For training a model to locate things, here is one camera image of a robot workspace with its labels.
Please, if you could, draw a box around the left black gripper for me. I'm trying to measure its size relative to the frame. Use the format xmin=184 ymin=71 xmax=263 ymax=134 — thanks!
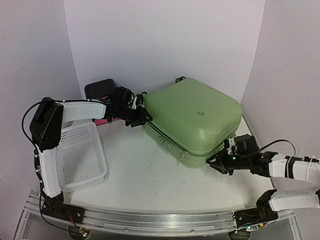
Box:
xmin=118 ymin=105 xmax=153 ymax=128

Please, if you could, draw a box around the green hard-shell suitcase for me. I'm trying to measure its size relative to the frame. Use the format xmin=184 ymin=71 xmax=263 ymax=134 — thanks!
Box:
xmin=144 ymin=78 xmax=243 ymax=168

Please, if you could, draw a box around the white perforated plastic basket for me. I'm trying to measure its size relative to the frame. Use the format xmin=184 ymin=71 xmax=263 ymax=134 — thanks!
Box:
xmin=56 ymin=122 xmax=108 ymax=193

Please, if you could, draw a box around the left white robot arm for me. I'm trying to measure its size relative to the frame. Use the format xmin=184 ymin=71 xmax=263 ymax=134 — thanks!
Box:
xmin=25 ymin=97 xmax=153 ymax=199

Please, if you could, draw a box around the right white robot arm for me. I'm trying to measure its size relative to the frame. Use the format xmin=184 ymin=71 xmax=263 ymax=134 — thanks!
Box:
xmin=206 ymin=150 xmax=320 ymax=222

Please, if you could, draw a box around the black pink drawer organizer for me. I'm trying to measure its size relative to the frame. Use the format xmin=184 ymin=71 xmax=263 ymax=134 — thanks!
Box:
xmin=84 ymin=78 xmax=121 ymax=126

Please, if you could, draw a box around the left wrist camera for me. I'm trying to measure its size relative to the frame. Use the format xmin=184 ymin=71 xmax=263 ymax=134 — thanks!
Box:
xmin=109 ymin=86 xmax=144 ymax=110

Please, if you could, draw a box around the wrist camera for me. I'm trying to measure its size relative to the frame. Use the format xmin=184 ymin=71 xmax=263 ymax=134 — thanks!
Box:
xmin=223 ymin=134 xmax=259 ymax=156
xmin=109 ymin=86 xmax=144 ymax=110

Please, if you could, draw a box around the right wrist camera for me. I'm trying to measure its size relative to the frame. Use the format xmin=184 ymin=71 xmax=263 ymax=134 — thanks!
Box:
xmin=223 ymin=134 xmax=259 ymax=156

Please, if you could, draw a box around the aluminium front rail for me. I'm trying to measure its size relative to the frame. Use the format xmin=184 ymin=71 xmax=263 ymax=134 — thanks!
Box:
xmin=22 ymin=207 xmax=296 ymax=235

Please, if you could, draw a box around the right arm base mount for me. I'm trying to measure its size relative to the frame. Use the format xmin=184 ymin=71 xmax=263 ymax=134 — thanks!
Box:
xmin=232 ymin=200 xmax=279 ymax=229

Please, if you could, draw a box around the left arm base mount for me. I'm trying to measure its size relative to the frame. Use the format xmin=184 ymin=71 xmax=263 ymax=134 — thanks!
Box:
xmin=41 ymin=202 xmax=85 ymax=224

